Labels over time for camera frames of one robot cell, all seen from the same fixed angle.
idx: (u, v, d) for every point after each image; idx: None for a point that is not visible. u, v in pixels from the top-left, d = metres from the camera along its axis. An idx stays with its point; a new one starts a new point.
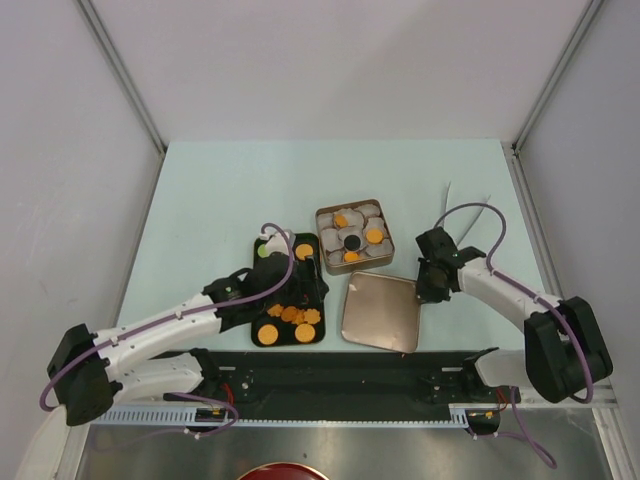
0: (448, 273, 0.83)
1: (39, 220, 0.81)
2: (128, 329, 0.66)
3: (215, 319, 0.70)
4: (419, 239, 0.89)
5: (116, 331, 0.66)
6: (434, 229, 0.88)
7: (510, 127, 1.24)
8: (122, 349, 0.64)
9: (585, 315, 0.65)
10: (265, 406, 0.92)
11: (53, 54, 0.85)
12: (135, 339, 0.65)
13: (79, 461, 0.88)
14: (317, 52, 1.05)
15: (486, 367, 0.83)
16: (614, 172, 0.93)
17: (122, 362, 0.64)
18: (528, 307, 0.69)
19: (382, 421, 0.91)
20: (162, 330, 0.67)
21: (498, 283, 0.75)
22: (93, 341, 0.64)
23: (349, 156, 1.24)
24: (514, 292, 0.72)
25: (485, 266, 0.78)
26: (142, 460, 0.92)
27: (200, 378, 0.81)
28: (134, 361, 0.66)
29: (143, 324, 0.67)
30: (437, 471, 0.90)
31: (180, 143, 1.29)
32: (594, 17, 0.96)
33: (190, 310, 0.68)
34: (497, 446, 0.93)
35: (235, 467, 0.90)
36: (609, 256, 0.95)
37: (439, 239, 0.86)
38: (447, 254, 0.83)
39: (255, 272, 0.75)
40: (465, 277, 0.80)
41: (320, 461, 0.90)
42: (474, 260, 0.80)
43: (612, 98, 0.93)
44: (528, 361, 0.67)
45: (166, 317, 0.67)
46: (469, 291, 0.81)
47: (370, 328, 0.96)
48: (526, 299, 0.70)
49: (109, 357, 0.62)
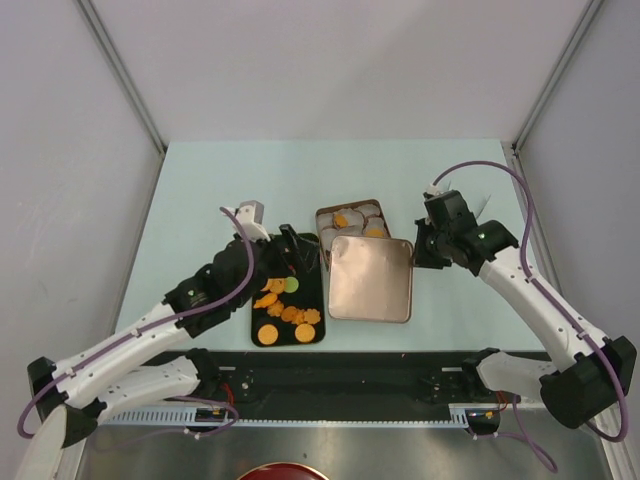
0: (468, 256, 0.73)
1: (39, 219, 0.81)
2: (85, 357, 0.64)
3: (177, 330, 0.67)
4: (431, 201, 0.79)
5: (73, 361, 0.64)
6: (450, 195, 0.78)
7: (510, 127, 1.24)
8: (80, 379, 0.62)
9: (630, 358, 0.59)
10: (264, 406, 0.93)
11: (53, 54, 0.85)
12: (93, 367, 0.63)
13: (79, 461, 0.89)
14: (316, 53, 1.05)
15: (490, 371, 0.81)
16: (613, 171, 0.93)
17: (83, 391, 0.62)
18: (573, 345, 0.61)
19: (382, 420, 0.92)
20: (122, 352, 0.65)
21: (536, 297, 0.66)
22: (52, 374, 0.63)
23: (348, 155, 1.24)
24: (555, 318, 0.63)
25: (521, 268, 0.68)
26: (141, 460, 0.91)
27: (197, 381, 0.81)
28: (99, 387, 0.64)
29: (101, 350, 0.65)
30: (437, 471, 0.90)
31: (180, 143, 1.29)
32: (594, 17, 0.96)
33: (149, 326, 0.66)
34: (497, 446, 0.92)
35: (235, 467, 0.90)
36: (609, 256, 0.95)
37: (456, 207, 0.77)
38: (472, 234, 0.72)
39: (216, 267, 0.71)
40: (491, 270, 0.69)
41: (320, 462, 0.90)
42: (505, 251, 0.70)
43: (612, 97, 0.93)
44: (554, 392, 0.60)
45: (124, 339, 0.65)
46: (488, 281, 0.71)
47: (356, 299, 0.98)
48: (570, 333, 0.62)
49: (67, 390, 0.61)
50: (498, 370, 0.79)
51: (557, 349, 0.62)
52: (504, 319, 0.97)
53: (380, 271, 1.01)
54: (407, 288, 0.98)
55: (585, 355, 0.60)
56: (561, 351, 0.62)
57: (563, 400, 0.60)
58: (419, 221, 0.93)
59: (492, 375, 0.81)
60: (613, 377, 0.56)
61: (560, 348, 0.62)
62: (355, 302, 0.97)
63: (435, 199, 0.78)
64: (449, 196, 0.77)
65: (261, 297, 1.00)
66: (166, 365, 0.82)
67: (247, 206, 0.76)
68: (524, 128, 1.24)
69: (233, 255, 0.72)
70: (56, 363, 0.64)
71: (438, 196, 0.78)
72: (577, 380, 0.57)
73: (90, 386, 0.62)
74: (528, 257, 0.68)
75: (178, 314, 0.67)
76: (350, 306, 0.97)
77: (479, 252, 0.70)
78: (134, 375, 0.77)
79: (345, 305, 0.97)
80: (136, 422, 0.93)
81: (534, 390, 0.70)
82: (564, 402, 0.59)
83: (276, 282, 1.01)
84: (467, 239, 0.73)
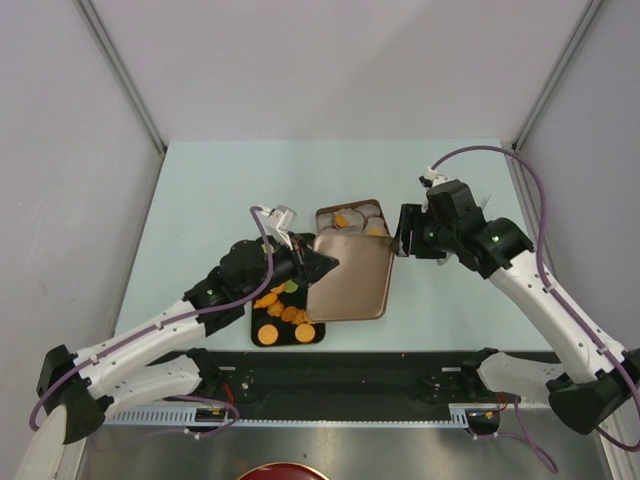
0: (479, 260, 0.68)
1: (40, 218, 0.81)
2: (108, 346, 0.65)
3: (197, 325, 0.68)
4: (435, 196, 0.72)
5: (96, 349, 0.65)
6: (458, 189, 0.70)
7: (510, 127, 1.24)
8: (103, 367, 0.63)
9: None
10: (264, 406, 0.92)
11: (54, 54, 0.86)
12: (115, 356, 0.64)
13: (79, 461, 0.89)
14: (316, 52, 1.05)
15: (490, 373, 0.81)
16: (613, 171, 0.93)
17: (105, 379, 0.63)
18: (592, 361, 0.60)
19: (382, 421, 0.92)
20: (143, 343, 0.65)
21: (554, 309, 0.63)
22: (74, 361, 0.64)
23: (348, 156, 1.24)
24: (575, 332, 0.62)
25: (537, 277, 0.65)
26: (141, 461, 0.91)
27: (199, 378, 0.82)
28: (120, 376, 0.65)
29: (124, 339, 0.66)
30: (437, 471, 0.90)
31: (180, 143, 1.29)
32: (595, 17, 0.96)
33: (172, 318, 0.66)
34: (497, 446, 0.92)
35: (235, 467, 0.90)
36: (609, 256, 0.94)
37: (464, 203, 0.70)
38: (484, 235, 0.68)
39: (223, 268, 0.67)
40: (505, 278, 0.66)
41: (320, 462, 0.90)
42: (521, 257, 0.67)
43: (612, 97, 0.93)
44: (572, 408, 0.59)
45: (148, 330, 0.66)
46: (498, 286, 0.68)
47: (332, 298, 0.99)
48: (590, 348, 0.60)
49: (91, 376, 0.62)
50: (500, 371, 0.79)
51: (575, 362, 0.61)
52: (506, 319, 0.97)
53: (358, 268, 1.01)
54: (384, 287, 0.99)
55: (606, 371, 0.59)
56: (580, 366, 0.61)
57: (577, 413, 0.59)
58: (405, 207, 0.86)
59: (492, 376, 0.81)
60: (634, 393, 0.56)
61: (579, 362, 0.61)
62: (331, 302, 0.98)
63: (441, 193, 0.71)
64: (456, 190, 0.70)
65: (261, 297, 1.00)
66: (169, 362, 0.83)
67: (278, 212, 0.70)
68: (524, 128, 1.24)
69: (251, 253, 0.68)
70: (78, 352, 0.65)
71: (443, 189, 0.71)
72: (598, 398, 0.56)
73: (111, 373, 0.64)
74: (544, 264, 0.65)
75: (197, 311, 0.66)
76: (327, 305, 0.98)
77: (494, 257, 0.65)
78: (140, 371, 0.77)
79: (320, 304, 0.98)
80: (136, 422, 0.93)
81: (538, 395, 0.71)
82: (578, 413, 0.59)
83: None
84: (478, 242, 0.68)
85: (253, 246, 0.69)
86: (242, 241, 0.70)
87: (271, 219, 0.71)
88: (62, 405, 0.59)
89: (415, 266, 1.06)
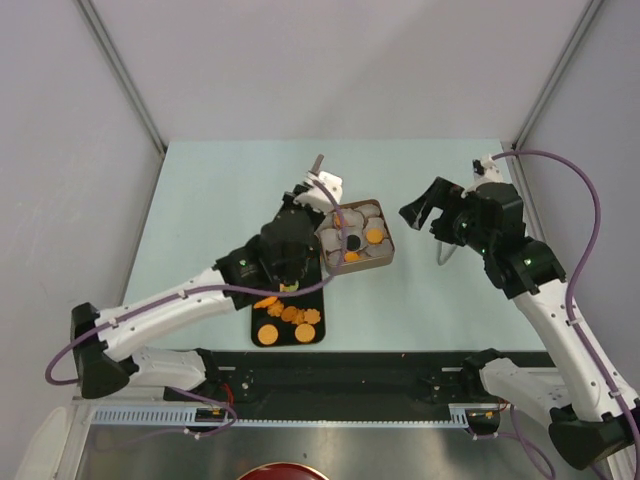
0: (506, 278, 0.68)
1: (40, 218, 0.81)
2: (130, 310, 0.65)
3: (223, 299, 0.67)
4: (484, 202, 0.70)
5: (117, 312, 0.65)
6: (513, 203, 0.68)
7: (510, 127, 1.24)
8: (121, 332, 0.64)
9: None
10: (265, 406, 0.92)
11: (54, 53, 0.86)
12: (135, 322, 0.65)
13: (79, 461, 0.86)
14: (316, 52, 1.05)
15: (493, 379, 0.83)
16: (610, 171, 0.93)
17: (122, 344, 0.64)
18: (602, 403, 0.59)
19: (382, 421, 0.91)
20: (165, 311, 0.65)
21: (572, 342, 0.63)
22: (94, 321, 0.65)
23: (348, 156, 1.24)
24: (589, 370, 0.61)
25: (563, 309, 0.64)
26: (141, 461, 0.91)
27: (203, 377, 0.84)
28: (138, 342, 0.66)
29: (145, 304, 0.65)
30: (437, 471, 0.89)
31: (180, 142, 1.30)
32: (594, 17, 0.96)
33: (195, 290, 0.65)
34: (496, 445, 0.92)
35: (235, 468, 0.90)
36: (608, 257, 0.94)
37: (512, 219, 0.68)
38: (516, 256, 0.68)
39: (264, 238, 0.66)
40: (530, 303, 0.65)
41: (320, 462, 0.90)
42: (551, 285, 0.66)
43: (612, 97, 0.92)
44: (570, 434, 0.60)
45: (168, 297, 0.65)
46: (523, 311, 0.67)
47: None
48: (602, 388, 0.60)
49: (108, 341, 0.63)
50: (502, 382, 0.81)
51: (584, 400, 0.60)
52: (507, 320, 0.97)
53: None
54: None
55: (614, 415, 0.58)
56: (588, 404, 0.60)
57: (576, 444, 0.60)
58: (441, 181, 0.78)
59: (494, 384, 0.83)
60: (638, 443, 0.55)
61: (588, 400, 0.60)
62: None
63: (491, 200, 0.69)
64: (508, 203, 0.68)
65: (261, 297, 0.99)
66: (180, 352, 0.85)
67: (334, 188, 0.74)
68: (524, 128, 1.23)
69: (292, 224, 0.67)
70: (101, 312, 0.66)
71: (496, 198, 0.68)
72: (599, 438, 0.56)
73: (129, 339, 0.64)
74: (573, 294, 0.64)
75: (224, 286, 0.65)
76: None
77: (522, 280, 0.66)
78: (159, 351, 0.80)
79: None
80: (135, 421, 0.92)
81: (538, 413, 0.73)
82: (575, 452, 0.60)
83: None
84: (508, 260, 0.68)
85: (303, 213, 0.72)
86: (285, 211, 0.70)
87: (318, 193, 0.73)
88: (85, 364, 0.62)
89: (415, 265, 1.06)
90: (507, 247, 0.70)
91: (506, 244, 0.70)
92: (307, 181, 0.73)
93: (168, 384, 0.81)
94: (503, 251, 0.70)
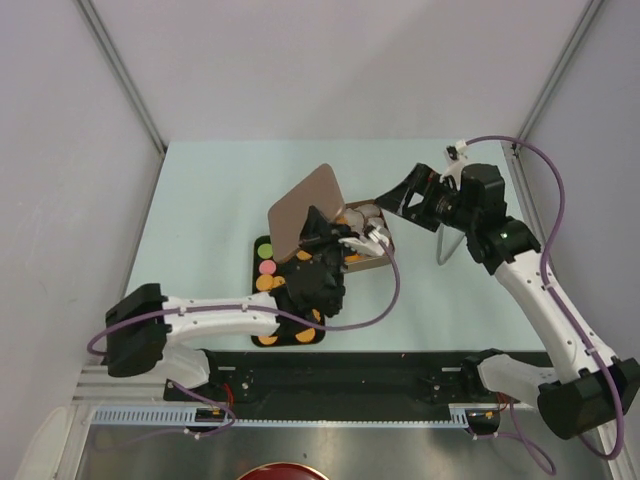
0: (485, 253, 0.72)
1: (39, 218, 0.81)
2: (197, 304, 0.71)
3: (272, 323, 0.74)
4: (467, 182, 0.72)
5: (185, 302, 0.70)
6: (493, 182, 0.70)
7: (510, 126, 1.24)
8: (185, 321, 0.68)
9: (635, 382, 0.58)
10: (265, 406, 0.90)
11: (55, 54, 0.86)
12: (198, 316, 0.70)
13: (78, 461, 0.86)
14: (316, 53, 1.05)
15: (489, 371, 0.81)
16: (608, 169, 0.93)
17: (180, 332, 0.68)
18: (578, 359, 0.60)
19: (382, 421, 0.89)
20: (224, 317, 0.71)
21: (549, 305, 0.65)
22: (163, 303, 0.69)
23: (348, 156, 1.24)
24: (565, 330, 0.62)
25: (539, 275, 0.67)
26: (141, 461, 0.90)
27: (206, 378, 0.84)
28: (189, 336, 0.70)
29: (211, 304, 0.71)
30: (437, 472, 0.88)
31: (180, 142, 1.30)
32: (595, 16, 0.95)
33: (256, 307, 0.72)
34: (497, 446, 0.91)
35: (234, 468, 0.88)
36: (607, 256, 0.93)
37: (493, 198, 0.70)
38: (494, 231, 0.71)
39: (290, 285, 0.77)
40: (508, 274, 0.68)
41: (320, 462, 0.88)
42: (525, 256, 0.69)
43: (611, 96, 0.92)
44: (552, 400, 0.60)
45: (230, 306, 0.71)
46: (504, 286, 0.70)
47: (280, 233, 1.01)
48: (578, 346, 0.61)
49: (173, 324, 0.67)
50: (498, 371, 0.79)
51: (563, 360, 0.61)
52: (507, 320, 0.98)
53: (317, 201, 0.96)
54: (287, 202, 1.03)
55: (590, 371, 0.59)
56: (566, 364, 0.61)
57: (559, 410, 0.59)
58: (421, 165, 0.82)
59: (491, 375, 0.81)
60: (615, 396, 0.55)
61: (565, 359, 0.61)
62: (286, 237, 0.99)
63: (475, 180, 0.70)
64: (491, 182, 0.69)
65: None
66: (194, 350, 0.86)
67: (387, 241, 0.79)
68: (524, 128, 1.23)
69: (309, 275, 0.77)
70: (170, 296, 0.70)
71: (478, 178, 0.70)
72: (578, 395, 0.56)
73: (188, 331, 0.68)
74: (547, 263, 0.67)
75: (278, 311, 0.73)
76: (283, 243, 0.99)
77: (499, 252, 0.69)
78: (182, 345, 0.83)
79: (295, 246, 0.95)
80: (136, 422, 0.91)
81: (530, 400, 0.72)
82: (561, 420, 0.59)
83: (275, 283, 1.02)
84: (487, 236, 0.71)
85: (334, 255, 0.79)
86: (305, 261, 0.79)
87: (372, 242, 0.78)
88: (145, 339, 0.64)
89: (414, 265, 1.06)
90: (487, 224, 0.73)
91: (488, 221, 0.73)
92: (373, 234, 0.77)
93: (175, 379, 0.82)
94: (483, 227, 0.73)
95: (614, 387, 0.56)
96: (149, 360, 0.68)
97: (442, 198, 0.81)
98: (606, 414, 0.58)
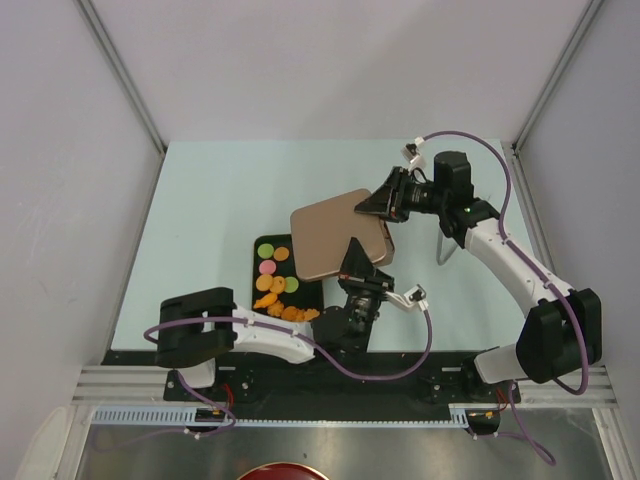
0: (454, 229, 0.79)
1: (39, 219, 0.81)
2: (260, 319, 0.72)
3: (310, 354, 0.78)
4: (439, 166, 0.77)
5: (251, 314, 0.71)
6: (461, 165, 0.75)
7: (510, 126, 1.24)
8: (248, 333, 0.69)
9: (593, 309, 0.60)
10: (265, 406, 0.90)
11: (54, 54, 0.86)
12: (258, 331, 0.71)
13: (78, 461, 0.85)
14: (316, 53, 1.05)
15: (485, 363, 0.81)
16: (605, 168, 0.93)
17: (241, 342, 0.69)
18: (537, 292, 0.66)
19: (383, 420, 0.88)
20: (276, 337, 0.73)
21: (508, 254, 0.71)
22: (232, 310, 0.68)
23: (348, 155, 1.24)
24: (524, 271, 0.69)
25: (497, 233, 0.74)
26: (143, 461, 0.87)
27: (211, 381, 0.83)
28: (244, 345, 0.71)
29: (268, 324, 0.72)
30: (437, 471, 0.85)
31: (180, 143, 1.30)
32: (594, 17, 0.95)
33: (303, 338, 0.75)
34: (497, 448, 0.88)
35: (235, 468, 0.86)
36: (608, 256, 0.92)
37: (461, 180, 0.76)
38: (459, 209, 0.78)
39: (316, 331, 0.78)
40: (473, 239, 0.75)
41: (320, 462, 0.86)
42: (489, 221, 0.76)
43: (610, 95, 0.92)
44: (525, 339, 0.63)
45: (284, 330, 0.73)
46: (474, 251, 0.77)
47: (310, 251, 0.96)
48: (536, 282, 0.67)
49: (238, 334, 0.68)
50: (493, 358, 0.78)
51: (526, 298, 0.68)
52: (507, 320, 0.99)
53: (358, 231, 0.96)
54: (313, 215, 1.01)
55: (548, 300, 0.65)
56: (528, 300, 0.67)
57: (529, 345, 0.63)
58: (395, 168, 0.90)
59: (488, 367, 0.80)
60: (572, 320, 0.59)
61: (527, 296, 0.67)
62: (317, 258, 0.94)
63: (444, 164, 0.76)
64: (459, 165, 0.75)
65: (261, 297, 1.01)
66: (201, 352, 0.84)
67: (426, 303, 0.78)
68: (524, 128, 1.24)
69: (332, 323, 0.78)
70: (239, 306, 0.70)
71: (448, 162, 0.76)
72: (537, 321, 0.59)
73: (248, 343, 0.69)
74: (504, 223, 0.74)
75: (312, 343, 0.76)
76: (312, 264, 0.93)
77: (465, 223, 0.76)
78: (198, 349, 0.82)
79: (329, 270, 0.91)
80: (137, 422, 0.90)
81: None
82: (532, 359, 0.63)
83: (275, 282, 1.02)
84: (456, 213, 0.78)
85: (374, 304, 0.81)
86: (331, 308, 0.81)
87: (412, 304, 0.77)
88: (218, 343, 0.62)
89: (415, 266, 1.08)
90: (457, 202, 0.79)
91: (457, 201, 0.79)
92: (421, 301, 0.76)
93: (180, 373, 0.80)
94: (453, 206, 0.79)
95: (569, 310, 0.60)
96: (195, 362, 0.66)
97: (414, 189, 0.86)
98: (573, 347, 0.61)
